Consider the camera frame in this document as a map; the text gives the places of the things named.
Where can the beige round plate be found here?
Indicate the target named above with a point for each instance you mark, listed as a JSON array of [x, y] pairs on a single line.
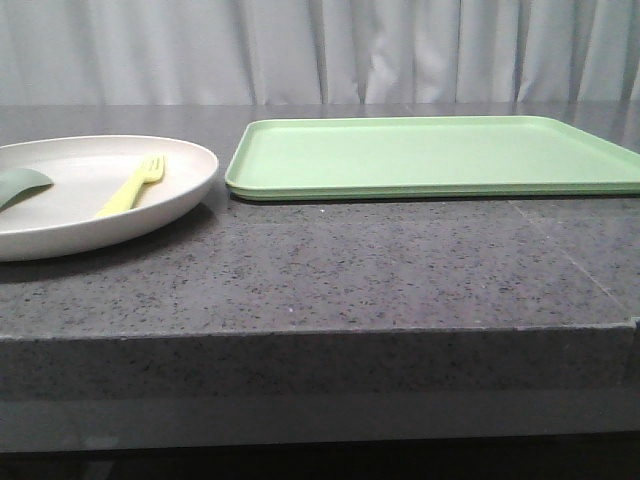
[[86, 171]]

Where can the light green serving tray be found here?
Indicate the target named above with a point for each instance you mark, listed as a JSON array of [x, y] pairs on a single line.
[[426, 157]]

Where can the green plastic spoon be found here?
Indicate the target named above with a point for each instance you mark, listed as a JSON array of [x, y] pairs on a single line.
[[17, 182]]

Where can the white pleated curtain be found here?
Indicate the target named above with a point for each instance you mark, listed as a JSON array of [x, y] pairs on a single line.
[[317, 52]]

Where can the yellow plastic fork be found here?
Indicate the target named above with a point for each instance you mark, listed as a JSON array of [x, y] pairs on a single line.
[[149, 171]]

